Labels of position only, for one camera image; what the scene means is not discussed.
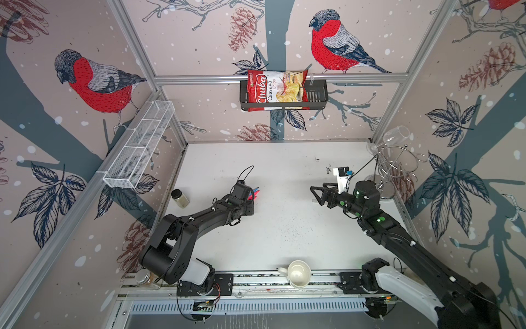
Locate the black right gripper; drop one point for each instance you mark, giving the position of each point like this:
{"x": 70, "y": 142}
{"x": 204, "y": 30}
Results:
{"x": 333, "y": 195}

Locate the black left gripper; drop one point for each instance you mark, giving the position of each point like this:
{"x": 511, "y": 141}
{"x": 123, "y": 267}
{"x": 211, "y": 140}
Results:
{"x": 251, "y": 208}

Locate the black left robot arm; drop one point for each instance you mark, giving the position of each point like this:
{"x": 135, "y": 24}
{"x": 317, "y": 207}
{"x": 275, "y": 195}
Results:
{"x": 169, "y": 251}

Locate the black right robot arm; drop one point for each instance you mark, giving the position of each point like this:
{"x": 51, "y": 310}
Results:
{"x": 446, "y": 298}

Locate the pink highlighter pen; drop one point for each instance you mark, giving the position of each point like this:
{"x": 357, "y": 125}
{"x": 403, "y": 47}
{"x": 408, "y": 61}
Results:
{"x": 253, "y": 194}

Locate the small glass spice jar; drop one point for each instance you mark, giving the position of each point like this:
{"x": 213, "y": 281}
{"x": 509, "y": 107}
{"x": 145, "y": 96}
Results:
{"x": 180, "y": 198}

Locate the white ceramic cup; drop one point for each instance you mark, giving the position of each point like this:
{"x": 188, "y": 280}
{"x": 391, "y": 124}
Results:
{"x": 298, "y": 273}

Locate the chrome glass holder stand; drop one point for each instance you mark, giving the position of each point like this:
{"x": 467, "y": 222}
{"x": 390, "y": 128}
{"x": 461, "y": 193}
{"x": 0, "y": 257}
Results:
{"x": 395, "y": 167}

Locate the clear wine glass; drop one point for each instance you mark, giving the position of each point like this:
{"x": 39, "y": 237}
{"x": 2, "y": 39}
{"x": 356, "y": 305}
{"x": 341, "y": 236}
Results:
{"x": 394, "y": 137}

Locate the red cassava chips bag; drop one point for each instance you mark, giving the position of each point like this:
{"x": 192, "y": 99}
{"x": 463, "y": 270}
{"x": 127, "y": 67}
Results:
{"x": 264, "y": 81}

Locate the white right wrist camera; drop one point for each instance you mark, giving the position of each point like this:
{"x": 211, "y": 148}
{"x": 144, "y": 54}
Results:
{"x": 342, "y": 175}

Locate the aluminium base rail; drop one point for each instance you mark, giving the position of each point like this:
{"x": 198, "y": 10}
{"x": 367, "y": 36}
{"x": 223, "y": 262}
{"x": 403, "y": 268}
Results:
{"x": 255, "y": 292}

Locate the black wire wall basket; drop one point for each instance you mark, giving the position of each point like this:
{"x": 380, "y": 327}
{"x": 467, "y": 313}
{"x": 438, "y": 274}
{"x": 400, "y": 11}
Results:
{"x": 311, "y": 96}

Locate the white mesh wall shelf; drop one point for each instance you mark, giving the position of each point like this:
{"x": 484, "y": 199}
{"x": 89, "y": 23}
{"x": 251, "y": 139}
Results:
{"x": 132, "y": 160}

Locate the glass jar near rail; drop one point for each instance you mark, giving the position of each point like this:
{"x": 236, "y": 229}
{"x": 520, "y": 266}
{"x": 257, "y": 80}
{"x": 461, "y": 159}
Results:
{"x": 146, "y": 279}

